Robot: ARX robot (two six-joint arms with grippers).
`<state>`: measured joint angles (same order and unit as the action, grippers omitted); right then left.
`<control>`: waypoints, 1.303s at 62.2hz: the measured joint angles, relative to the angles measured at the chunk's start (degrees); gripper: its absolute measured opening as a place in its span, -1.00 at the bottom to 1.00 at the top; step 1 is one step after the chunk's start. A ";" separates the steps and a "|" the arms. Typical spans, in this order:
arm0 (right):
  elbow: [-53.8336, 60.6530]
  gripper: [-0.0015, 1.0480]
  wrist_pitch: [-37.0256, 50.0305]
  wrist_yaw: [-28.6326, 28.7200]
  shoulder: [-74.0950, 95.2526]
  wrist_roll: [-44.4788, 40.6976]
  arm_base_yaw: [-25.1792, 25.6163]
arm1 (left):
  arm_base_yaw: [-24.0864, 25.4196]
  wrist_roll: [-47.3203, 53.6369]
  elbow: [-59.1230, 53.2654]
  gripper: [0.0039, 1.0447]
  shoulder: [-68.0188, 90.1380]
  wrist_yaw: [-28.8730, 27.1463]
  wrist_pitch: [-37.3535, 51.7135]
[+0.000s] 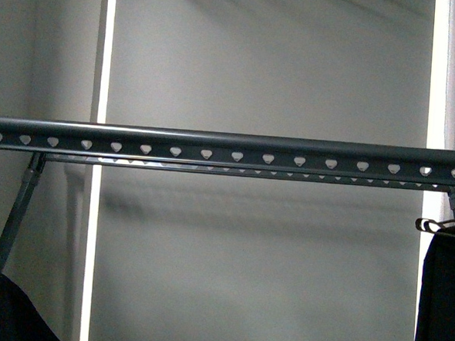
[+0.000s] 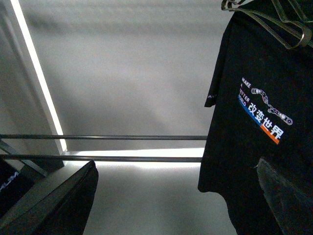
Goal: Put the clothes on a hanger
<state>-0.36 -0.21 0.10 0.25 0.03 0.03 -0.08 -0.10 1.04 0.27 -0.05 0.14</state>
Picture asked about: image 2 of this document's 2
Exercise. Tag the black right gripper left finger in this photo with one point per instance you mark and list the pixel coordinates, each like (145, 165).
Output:
(59, 204)

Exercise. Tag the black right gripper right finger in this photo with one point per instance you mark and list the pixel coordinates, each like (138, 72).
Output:
(289, 196)

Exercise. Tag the black printed t-shirt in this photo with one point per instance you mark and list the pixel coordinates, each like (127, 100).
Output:
(262, 95)

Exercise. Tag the gold metal clothes hanger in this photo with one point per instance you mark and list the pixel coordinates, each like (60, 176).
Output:
(290, 22)

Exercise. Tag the grey rack support leg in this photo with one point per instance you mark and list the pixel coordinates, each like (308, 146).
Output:
(39, 163)

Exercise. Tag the grey front rack rail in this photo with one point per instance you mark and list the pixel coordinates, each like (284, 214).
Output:
(128, 159)

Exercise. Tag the grey rack rail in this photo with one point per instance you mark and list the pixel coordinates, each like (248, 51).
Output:
(128, 159)
(129, 137)

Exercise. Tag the grey rear rack rail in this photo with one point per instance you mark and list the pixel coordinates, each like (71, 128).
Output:
(129, 137)

